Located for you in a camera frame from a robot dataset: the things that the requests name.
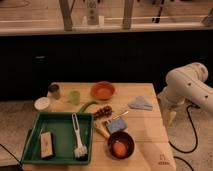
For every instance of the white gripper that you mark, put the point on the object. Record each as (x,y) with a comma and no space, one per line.
(169,99)

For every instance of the light blue towel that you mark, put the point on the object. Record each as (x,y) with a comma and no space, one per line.
(140,103)

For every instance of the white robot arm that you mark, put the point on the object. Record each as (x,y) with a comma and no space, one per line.
(185,83)

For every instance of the dark pan with orange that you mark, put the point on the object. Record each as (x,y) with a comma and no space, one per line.
(119,144)

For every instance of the orange bowl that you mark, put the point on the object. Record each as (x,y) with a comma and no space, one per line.
(102,90)

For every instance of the green curved vegetable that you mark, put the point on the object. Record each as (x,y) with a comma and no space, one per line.
(86,105)

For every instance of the white dish brush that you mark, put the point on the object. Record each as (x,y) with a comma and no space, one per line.
(81,150)

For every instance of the green plastic cup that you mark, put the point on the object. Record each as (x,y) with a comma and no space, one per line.
(74,97)

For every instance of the green plastic tray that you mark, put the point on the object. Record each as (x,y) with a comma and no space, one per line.
(60,125)

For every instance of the sponge block in tray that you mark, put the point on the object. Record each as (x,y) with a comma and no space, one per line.
(46,145)

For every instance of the white small bowl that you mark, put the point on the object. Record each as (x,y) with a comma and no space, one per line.
(42,104)

